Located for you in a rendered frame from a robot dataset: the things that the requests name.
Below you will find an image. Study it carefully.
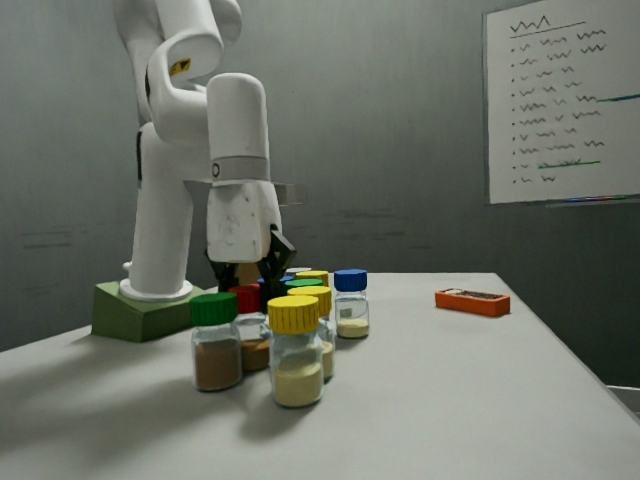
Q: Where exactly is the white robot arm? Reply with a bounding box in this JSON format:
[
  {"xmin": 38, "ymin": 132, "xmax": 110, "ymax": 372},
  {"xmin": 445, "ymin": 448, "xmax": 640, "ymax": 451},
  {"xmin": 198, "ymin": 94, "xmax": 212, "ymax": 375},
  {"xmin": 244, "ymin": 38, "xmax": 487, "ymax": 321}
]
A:
[{"xmin": 113, "ymin": 0, "xmax": 306, "ymax": 303}]

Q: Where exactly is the white bottle with red cap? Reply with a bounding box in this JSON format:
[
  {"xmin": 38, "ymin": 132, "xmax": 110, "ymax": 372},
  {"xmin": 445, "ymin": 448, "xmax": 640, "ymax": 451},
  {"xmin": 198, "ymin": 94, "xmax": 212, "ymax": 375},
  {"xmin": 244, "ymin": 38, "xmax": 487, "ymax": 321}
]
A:
[{"xmin": 228, "ymin": 284, "xmax": 273, "ymax": 372}]

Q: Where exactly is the brown cardboard box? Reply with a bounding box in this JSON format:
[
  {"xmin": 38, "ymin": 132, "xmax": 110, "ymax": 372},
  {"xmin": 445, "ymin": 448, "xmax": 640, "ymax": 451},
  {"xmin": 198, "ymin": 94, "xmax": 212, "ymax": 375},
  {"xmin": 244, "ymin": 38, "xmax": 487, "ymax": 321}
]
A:
[{"xmin": 234, "ymin": 262, "xmax": 262, "ymax": 286}]

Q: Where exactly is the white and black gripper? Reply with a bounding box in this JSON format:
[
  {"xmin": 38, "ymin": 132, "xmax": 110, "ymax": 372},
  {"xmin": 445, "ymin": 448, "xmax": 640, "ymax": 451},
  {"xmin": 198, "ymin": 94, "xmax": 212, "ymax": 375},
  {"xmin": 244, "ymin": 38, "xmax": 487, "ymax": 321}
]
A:
[{"xmin": 204, "ymin": 179, "xmax": 297, "ymax": 314}]

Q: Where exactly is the glass bottle with blue cap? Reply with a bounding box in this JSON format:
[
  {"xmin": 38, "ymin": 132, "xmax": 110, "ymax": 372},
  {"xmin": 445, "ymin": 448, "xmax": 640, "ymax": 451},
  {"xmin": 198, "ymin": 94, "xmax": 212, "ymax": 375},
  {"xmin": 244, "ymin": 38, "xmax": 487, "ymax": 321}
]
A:
[{"xmin": 334, "ymin": 269, "xmax": 370, "ymax": 339}]

